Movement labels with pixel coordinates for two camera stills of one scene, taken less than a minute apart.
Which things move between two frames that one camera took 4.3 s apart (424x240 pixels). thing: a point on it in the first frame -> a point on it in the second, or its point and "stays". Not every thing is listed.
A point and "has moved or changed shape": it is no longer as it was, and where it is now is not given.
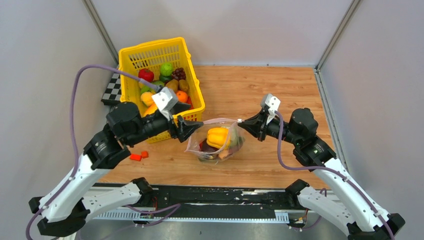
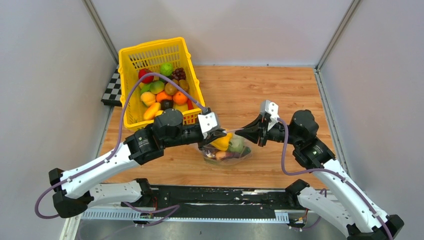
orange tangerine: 182,96 stays
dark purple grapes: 179,74 stays
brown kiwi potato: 184,85 stays
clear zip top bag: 216,140 has moved or changed shape
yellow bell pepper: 218,137 has moved or changed shape
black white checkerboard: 112,95 stays
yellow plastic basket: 167,63 stays
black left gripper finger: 187,128 -> 212,135
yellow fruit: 146,98 stays
